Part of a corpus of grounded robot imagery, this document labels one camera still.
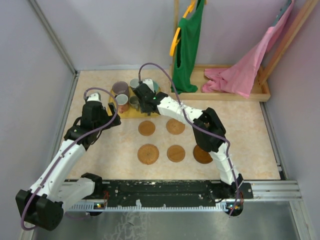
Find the teal mug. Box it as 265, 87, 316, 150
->
153, 81, 160, 93

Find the pink mug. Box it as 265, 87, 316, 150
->
115, 94, 129, 114

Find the light wooden coaster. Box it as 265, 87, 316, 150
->
138, 120, 156, 136

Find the large woven rattan coaster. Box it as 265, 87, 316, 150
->
137, 144, 160, 165

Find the small orange wooden coaster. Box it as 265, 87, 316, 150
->
167, 145, 186, 163

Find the large brown wooden coaster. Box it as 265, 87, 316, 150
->
193, 145, 213, 165

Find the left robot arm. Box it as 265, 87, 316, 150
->
15, 87, 121, 231

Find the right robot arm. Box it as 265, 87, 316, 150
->
133, 79, 243, 198

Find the small olive mug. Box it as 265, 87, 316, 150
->
129, 95, 140, 111

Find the grey-white mug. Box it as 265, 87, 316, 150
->
129, 78, 140, 89

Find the purple mug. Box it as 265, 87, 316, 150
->
111, 81, 130, 98

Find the yellow hanger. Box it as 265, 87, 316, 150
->
169, 0, 207, 57

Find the green shirt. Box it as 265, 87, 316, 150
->
172, 0, 206, 94

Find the pink shirt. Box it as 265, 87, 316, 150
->
201, 0, 295, 98

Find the wooden rack base tray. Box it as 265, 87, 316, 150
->
179, 64, 271, 102

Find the grey hanger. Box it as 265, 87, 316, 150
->
271, 0, 292, 27

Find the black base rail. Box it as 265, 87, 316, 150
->
83, 180, 253, 208

